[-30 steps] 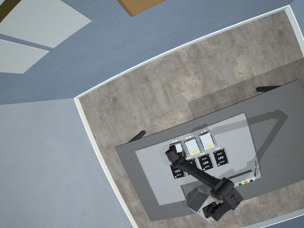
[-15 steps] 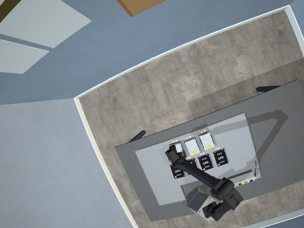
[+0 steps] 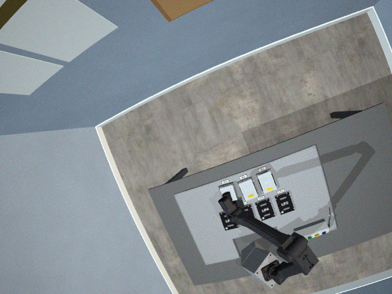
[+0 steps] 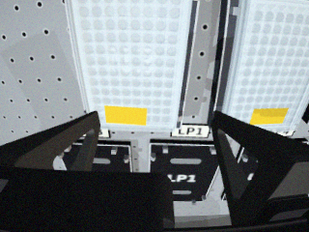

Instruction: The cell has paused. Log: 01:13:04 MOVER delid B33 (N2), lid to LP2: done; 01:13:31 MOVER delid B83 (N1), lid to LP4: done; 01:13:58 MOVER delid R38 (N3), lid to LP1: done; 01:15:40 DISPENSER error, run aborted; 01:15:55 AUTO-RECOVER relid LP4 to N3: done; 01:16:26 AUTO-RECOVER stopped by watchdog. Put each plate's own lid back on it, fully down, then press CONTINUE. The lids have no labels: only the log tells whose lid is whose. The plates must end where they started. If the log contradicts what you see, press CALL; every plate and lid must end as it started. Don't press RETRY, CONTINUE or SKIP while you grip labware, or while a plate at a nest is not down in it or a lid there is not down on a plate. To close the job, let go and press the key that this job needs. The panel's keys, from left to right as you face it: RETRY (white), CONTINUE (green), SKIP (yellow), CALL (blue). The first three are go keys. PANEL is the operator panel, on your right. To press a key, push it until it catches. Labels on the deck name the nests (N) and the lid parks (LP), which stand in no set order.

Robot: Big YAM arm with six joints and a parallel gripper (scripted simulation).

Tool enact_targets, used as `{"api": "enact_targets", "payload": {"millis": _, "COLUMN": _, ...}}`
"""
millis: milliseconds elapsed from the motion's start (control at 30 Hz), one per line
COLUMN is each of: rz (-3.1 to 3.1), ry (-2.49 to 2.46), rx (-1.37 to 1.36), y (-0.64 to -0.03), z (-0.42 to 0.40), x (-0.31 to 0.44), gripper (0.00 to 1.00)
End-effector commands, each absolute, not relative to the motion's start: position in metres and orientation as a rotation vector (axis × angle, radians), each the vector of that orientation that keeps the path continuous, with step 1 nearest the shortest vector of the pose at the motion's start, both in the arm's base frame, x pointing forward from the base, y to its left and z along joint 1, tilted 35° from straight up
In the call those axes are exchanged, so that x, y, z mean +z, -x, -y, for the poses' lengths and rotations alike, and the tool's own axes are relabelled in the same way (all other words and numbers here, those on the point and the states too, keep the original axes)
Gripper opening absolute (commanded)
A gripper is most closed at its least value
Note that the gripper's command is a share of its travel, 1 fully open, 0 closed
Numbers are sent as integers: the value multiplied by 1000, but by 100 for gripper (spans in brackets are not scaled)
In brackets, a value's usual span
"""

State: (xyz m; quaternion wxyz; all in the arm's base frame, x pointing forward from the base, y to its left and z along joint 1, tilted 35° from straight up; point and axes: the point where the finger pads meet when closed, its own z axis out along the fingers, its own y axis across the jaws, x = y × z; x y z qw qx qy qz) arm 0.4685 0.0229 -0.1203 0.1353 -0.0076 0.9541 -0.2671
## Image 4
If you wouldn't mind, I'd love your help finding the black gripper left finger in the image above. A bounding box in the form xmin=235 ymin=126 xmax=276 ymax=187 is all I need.
xmin=0 ymin=111 xmax=100 ymax=171

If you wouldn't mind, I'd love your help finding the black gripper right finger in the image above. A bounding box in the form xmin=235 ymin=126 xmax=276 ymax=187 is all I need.
xmin=211 ymin=110 xmax=309 ymax=225

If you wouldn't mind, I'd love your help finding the light grey flat base plate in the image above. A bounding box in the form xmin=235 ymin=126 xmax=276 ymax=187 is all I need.
xmin=0 ymin=0 xmax=229 ymax=217

